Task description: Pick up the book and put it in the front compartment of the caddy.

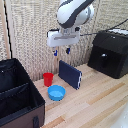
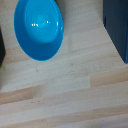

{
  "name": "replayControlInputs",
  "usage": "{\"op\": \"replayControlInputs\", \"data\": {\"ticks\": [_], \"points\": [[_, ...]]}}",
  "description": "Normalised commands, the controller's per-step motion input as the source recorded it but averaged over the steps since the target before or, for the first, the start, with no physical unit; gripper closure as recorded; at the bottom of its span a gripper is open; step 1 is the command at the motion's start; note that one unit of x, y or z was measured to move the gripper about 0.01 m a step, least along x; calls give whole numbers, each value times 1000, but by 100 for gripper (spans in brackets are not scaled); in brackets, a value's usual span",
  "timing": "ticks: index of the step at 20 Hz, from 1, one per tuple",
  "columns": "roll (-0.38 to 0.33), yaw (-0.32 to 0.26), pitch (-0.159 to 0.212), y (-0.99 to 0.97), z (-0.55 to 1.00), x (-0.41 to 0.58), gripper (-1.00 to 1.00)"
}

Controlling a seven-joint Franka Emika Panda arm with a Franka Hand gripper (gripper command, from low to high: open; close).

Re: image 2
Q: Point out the black fabric storage case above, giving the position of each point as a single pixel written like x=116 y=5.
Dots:
x=1 y=48

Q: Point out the dark blue book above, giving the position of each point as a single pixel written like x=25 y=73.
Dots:
x=116 y=23

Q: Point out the blue plastic bowl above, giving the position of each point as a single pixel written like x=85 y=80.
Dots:
x=39 y=28

